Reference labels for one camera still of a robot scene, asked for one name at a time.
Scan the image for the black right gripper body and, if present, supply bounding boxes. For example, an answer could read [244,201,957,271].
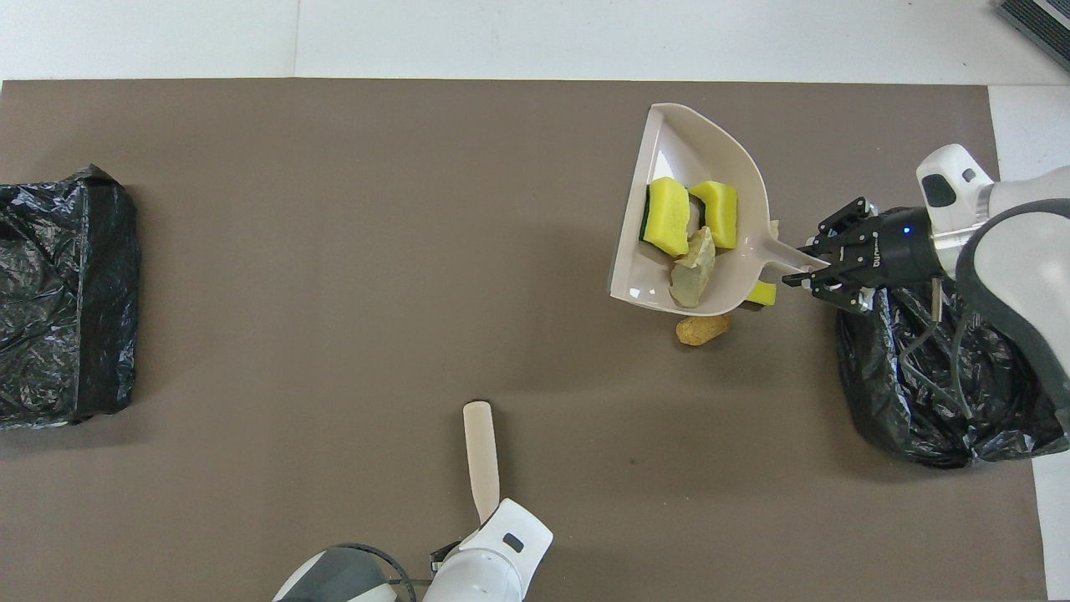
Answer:
[861,207,950,289]

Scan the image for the beige brush with black bristles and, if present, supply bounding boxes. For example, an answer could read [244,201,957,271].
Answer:
[463,401,502,526]

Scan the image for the notched yellow sponge piece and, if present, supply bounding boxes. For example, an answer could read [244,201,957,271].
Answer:
[688,181,740,250]

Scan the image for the brown sponge piece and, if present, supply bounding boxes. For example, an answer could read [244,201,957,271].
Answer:
[675,314,732,346]

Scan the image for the yellow sponge block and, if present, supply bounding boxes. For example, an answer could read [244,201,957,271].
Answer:
[640,176,691,258]

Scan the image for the beige plastic dustpan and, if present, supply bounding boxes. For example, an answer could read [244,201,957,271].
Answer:
[608,103,833,317]

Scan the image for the bin lined with black bag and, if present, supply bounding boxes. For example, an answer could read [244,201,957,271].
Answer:
[836,280,1070,469]
[0,164,141,431]

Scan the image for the dark grey ribbed device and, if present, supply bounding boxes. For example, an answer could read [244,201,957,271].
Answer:
[995,0,1070,72]

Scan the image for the brown table mat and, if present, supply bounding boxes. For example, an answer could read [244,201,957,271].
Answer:
[0,79,1050,602]

